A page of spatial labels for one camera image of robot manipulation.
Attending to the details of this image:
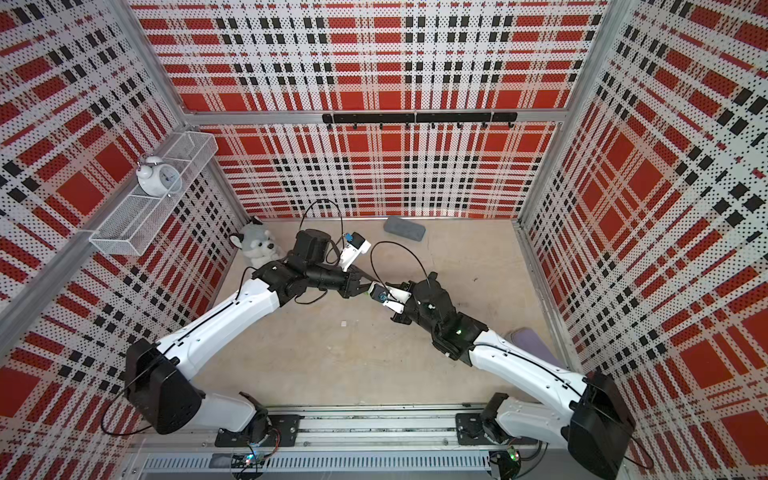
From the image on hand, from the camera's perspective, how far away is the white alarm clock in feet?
2.30

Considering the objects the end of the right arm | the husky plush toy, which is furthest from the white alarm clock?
the end of the right arm

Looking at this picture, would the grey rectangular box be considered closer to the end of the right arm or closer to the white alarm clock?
the end of the right arm

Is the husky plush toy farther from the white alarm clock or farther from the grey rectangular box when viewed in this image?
the grey rectangular box

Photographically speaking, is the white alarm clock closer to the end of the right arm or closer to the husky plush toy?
the husky plush toy

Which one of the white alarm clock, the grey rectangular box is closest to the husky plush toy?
the white alarm clock
